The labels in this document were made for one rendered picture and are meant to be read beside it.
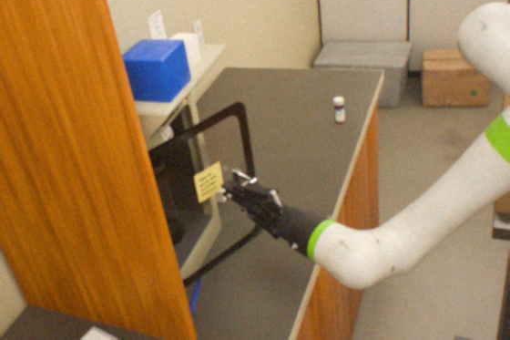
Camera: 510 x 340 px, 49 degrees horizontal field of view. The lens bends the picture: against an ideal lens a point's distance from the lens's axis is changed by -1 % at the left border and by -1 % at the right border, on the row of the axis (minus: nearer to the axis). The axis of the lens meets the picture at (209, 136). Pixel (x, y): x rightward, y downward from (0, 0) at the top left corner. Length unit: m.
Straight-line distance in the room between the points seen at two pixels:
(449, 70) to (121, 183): 3.07
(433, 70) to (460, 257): 1.44
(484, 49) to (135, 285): 0.84
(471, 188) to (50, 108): 0.77
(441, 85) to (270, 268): 2.66
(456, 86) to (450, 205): 2.87
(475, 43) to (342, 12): 3.19
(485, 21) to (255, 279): 0.81
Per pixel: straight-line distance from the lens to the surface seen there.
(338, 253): 1.09
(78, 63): 0.98
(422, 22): 4.19
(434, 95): 4.00
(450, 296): 2.72
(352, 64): 3.91
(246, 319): 1.39
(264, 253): 1.54
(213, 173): 1.31
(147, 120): 1.08
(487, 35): 1.08
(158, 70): 1.05
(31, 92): 1.09
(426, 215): 1.14
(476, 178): 1.09
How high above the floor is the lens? 1.99
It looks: 31 degrees down
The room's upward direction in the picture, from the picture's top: 11 degrees counter-clockwise
